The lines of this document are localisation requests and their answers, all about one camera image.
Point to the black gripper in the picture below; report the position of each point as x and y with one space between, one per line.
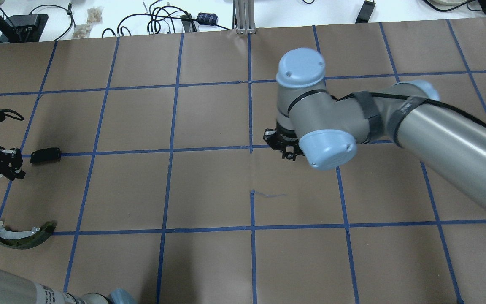
286 145

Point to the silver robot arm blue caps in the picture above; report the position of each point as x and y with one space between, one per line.
326 130

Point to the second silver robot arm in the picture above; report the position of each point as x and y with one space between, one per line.
18 290

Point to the small black plastic part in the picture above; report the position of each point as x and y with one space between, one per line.
49 154

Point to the olive curved brake shoe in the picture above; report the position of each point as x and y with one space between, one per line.
25 240

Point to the black power adapter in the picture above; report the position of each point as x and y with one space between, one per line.
365 12

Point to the black monitor stand base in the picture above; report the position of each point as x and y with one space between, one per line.
29 27

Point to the bag of small parts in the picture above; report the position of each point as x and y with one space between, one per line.
94 15
82 31

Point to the aluminium frame post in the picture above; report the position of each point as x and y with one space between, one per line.
244 17

